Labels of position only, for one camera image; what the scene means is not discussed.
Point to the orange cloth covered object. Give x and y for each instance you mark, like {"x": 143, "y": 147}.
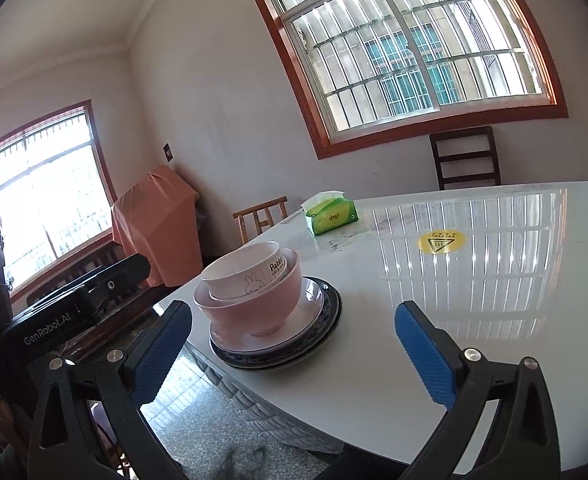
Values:
{"x": 159, "y": 225}

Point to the white floral plate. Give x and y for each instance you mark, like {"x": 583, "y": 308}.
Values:
{"x": 304, "y": 310}

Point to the dark wall switch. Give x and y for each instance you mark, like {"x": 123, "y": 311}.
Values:
{"x": 168, "y": 152}

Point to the large window with wooden frame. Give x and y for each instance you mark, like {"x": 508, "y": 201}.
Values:
{"x": 404, "y": 45}

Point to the green tissue pack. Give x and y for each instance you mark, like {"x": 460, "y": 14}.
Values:
{"x": 334, "y": 217}

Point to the dark wooden chair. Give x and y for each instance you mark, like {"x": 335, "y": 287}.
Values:
{"x": 466, "y": 137}

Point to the side window with wooden frame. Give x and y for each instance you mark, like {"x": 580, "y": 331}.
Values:
{"x": 49, "y": 195}

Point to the pink bowl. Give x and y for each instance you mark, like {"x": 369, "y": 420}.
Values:
{"x": 244, "y": 317}

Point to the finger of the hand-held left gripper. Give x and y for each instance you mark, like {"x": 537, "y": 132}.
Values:
{"x": 119, "y": 272}

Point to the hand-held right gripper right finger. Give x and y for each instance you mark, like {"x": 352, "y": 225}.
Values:
{"x": 424, "y": 355}

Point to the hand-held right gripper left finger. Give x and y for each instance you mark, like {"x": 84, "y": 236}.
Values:
{"x": 161, "y": 355}

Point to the small blue patterned plate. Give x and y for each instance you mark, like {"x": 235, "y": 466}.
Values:
{"x": 330, "y": 310}

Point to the white rabbit print bowl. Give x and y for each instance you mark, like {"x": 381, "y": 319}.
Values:
{"x": 244, "y": 280}

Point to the yellow round sticker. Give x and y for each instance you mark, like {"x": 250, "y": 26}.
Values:
{"x": 441, "y": 242}

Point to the light wooden chair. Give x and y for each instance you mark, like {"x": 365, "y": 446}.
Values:
{"x": 259, "y": 207}

